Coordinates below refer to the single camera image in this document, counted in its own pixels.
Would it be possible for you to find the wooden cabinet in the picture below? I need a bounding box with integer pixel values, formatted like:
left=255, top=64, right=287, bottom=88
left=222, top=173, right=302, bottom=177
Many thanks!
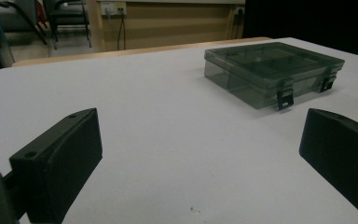
left=87, top=0, right=246, bottom=52

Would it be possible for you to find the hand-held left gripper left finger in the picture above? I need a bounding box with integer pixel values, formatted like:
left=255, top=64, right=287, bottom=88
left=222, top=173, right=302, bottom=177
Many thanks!
left=8, top=107, right=103, bottom=224

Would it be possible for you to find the black hanging cable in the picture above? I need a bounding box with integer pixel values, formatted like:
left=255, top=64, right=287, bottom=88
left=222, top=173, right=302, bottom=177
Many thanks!
left=117, top=12, right=127, bottom=51

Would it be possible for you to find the white wall socket strip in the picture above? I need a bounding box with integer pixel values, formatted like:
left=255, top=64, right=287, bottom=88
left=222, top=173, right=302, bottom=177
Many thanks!
left=100, top=1, right=128, bottom=17

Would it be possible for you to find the black chair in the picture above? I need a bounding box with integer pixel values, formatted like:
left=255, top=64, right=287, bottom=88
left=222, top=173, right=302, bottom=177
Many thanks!
left=42, top=0, right=93, bottom=50

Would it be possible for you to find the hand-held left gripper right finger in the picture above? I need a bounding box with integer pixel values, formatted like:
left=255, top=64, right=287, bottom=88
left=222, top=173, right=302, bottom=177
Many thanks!
left=298, top=107, right=358, bottom=224

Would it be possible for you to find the grey transparent plastic compartment box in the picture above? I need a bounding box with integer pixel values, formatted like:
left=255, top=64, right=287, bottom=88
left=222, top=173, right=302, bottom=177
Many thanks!
left=203, top=41, right=346, bottom=111

